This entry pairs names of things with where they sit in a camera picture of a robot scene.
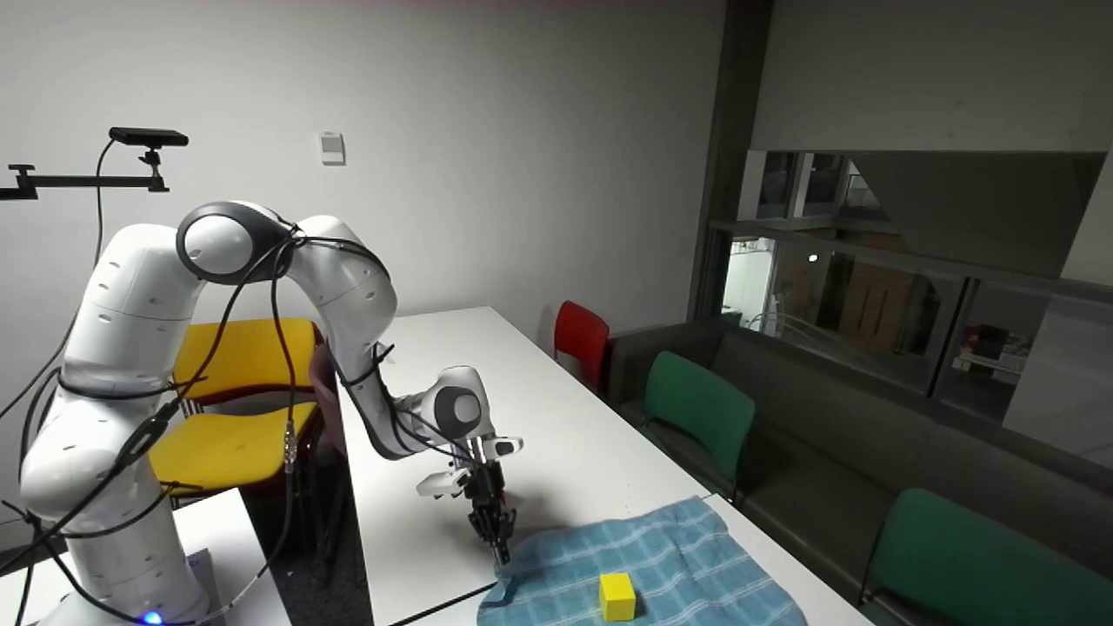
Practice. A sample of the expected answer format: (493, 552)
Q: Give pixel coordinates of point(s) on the yellow block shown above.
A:
(618, 596)

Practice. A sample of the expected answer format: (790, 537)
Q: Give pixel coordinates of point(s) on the far green chair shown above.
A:
(698, 418)

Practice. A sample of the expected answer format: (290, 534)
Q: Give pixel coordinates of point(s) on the near green chair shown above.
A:
(943, 565)

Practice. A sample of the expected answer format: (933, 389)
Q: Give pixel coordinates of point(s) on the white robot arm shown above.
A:
(122, 379)

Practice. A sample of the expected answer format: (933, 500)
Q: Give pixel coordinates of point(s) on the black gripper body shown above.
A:
(485, 492)

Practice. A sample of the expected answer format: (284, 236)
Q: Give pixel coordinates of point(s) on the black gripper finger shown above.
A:
(509, 519)
(488, 531)

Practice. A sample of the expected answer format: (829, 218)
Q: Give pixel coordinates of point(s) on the red chair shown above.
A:
(581, 342)

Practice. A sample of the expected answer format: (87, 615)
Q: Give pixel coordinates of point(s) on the yellow chair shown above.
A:
(248, 403)

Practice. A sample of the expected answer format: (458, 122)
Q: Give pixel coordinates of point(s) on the blue checkered towel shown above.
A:
(682, 565)

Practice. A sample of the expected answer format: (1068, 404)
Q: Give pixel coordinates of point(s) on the black camera on boom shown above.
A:
(30, 184)

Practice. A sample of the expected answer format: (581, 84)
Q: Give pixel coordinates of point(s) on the white wall switch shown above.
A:
(332, 151)

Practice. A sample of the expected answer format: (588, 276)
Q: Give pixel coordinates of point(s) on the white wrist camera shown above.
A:
(509, 447)

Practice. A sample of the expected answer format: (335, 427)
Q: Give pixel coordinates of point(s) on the green chair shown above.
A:
(698, 418)
(943, 565)

